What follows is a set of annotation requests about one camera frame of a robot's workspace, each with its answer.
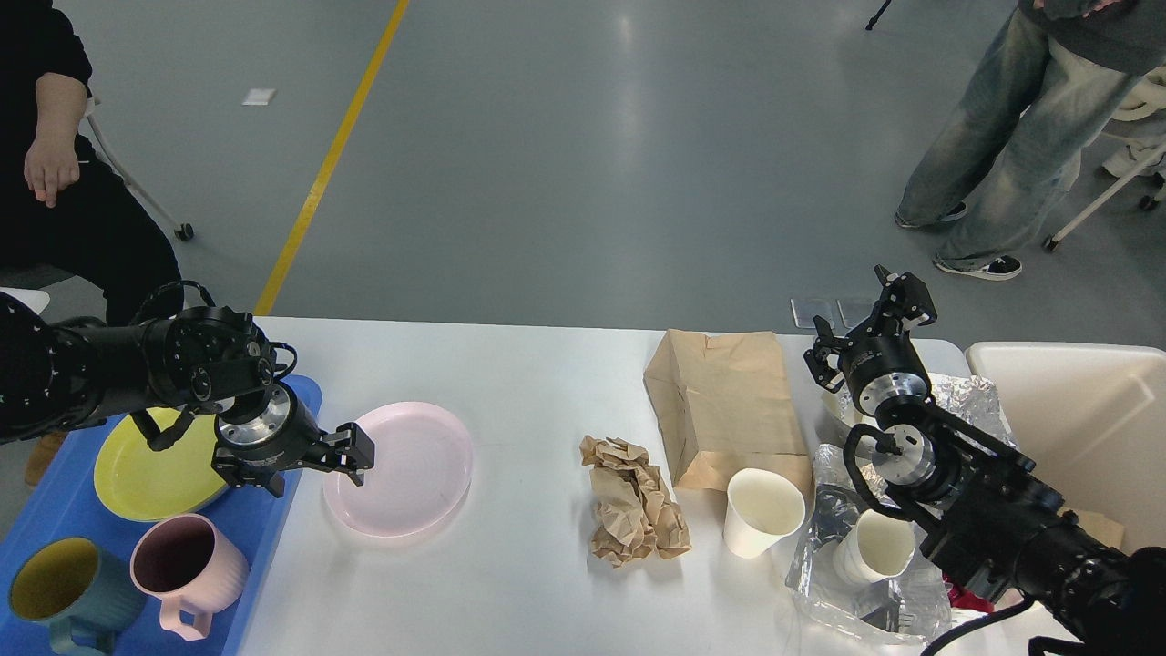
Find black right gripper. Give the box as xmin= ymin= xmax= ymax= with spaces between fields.
xmin=805 ymin=266 xmax=937 ymax=419

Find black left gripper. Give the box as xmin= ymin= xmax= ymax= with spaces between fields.
xmin=212 ymin=383 xmax=375 ymax=498

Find pink plate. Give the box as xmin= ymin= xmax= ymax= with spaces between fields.
xmin=323 ymin=400 xmax=475 ymax=538

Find pink ribbed mug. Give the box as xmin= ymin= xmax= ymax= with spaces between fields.
xmin=129 ymin=514 xmax=250 ymax=642

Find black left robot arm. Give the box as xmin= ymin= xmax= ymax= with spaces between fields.
xmin=1 ymin=292 xmax=375 ymax=498

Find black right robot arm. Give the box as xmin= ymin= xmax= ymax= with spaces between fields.
xmin=805 ymin=264 xmax=1165 ymax=655

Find seated person's hand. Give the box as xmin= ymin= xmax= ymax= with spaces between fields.
xmin=24 ymin=136 xmax=82 ymax=209

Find metal floor plates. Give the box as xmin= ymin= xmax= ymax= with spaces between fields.
xmin=791 ymin=296 xmax=875 ymax=332

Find crumpled aluminium foil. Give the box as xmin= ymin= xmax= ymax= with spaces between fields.
xmin=816 ymin=374 xmax=1017 ymax=447

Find yellow plate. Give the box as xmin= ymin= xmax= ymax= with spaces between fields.
xmin=93 ymin=415 xmax=229 ymax=522

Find brown paper bag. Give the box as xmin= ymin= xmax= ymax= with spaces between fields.
xmin=644 ymin=329 xmax=813 ymax=496

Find white paper cup in plastic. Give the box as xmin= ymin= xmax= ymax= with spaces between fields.
xmin=833 ymin=509 xmax=915 ymax=588

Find clear plastic wrap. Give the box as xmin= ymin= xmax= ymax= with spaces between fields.
xmin=786 ymin=445 xmax=951 ymax=646

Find beige plastic bin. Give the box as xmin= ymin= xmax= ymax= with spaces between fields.
xmin=965 ymin=343 xmax=1165 ymax=552

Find chair leg with caster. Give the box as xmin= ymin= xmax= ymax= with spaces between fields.
xmin=83 ymin=92 xmax=195 ymax=242

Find teal mug yellow inside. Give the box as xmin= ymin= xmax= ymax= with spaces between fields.
xmin=8 ymin=537 xmax=147 ymax=655

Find person in faded jeans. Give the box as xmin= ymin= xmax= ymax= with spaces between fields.
xmin=895 ymin=1 xmax=1165 ymax=282

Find crumpled brown paper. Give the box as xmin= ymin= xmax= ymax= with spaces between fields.
xmin=580 ymin=435 xmax=691 ymax=569

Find person in black clothes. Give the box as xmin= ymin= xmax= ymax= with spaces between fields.
xmin=1 ymin=1 xmax=183 ymax=325

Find white office chair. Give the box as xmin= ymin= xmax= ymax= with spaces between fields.
xmin=1044 ymin=66 xmax=1165 ymax=252

